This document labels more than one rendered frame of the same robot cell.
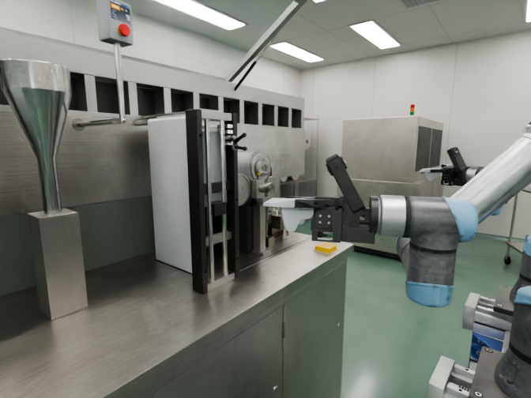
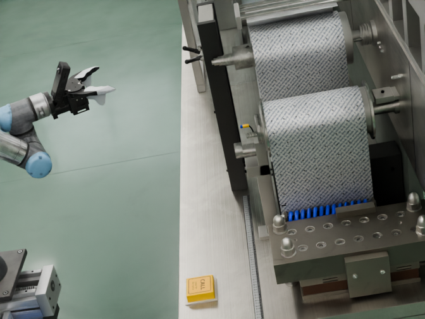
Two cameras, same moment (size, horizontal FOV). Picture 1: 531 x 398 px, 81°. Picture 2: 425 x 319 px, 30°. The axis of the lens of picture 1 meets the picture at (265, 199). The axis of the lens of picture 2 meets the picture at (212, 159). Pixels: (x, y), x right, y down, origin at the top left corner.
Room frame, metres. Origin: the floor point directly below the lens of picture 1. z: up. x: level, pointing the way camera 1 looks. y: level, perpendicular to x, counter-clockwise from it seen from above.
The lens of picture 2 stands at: (2.64, -1.03, 2.22)
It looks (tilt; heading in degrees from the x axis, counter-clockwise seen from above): 31 degrees down; 147
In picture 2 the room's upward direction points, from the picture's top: 12 degrees counter-clockwise
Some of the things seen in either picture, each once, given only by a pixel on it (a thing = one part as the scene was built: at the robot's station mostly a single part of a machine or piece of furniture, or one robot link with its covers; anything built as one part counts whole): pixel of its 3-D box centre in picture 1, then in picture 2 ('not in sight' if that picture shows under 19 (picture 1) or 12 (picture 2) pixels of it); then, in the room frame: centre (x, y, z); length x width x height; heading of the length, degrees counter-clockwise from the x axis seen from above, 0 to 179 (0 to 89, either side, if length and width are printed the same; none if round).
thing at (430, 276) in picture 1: (427, 268); (28, 145); (0.55, -0.30, 1.12); 0.11 x 0.08 x 0.11; 165
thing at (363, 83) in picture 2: not in sight; (368, 109); (1.45, 0.22, 1.25); 0.15 x 0.01 x 0.15; 142
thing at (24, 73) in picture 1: (37, 79); not in sight; (0.80, 0.55, 1.50); 0.14 x 0.14 x 0.06
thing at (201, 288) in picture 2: (325, 247); (200, 288); (1.28, -0.26, 0.91); 0.07 x 0.07 x 0.02; 52
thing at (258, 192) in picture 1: (261, 217); (260, 188); (1.25, 0.01, 1.05); 0.06 x 0.05 x 0.31; 52
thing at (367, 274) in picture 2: not in sight; (368, 275); (1.62, -0.01, 0.97); 0.10 x 0.03 x 0.11; 52
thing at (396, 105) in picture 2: not in sight; (384, 106); (1.48, 0.25, 1.25); 0.07 x 0.04 x 0.04; 52
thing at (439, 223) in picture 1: (435, 219); (16, 116); (0.54, -0.30, 1.21); 0.11 x 0.08 x 0.09; 75
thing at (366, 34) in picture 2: not in sight; (361, 35); (1.28, 0.41, 1.34); 0.07 x 0.07 x 0.07; 52
